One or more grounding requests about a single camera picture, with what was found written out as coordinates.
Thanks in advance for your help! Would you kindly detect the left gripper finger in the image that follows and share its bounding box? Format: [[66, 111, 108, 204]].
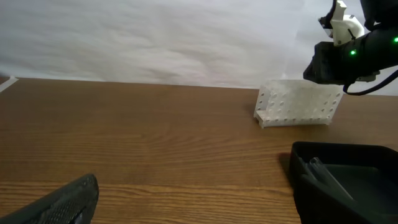
[[0, 173, 100, 224]]

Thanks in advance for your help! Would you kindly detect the clear test tube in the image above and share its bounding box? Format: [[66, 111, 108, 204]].
[[308, 157, 354, 201], [297, 157, 315, 180]]

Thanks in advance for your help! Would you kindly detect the white test tube rack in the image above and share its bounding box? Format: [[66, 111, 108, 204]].
[[252, 78, 345, 129]]

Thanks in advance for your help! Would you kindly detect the black tray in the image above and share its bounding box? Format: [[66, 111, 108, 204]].
[[288, 141, 398, 224]]

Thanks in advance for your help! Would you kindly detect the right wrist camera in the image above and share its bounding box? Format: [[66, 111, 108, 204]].
[[318, 0, 366, 47]]

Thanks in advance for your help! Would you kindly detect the black cable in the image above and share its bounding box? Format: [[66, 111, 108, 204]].
[[343, 69, 398, 96]]

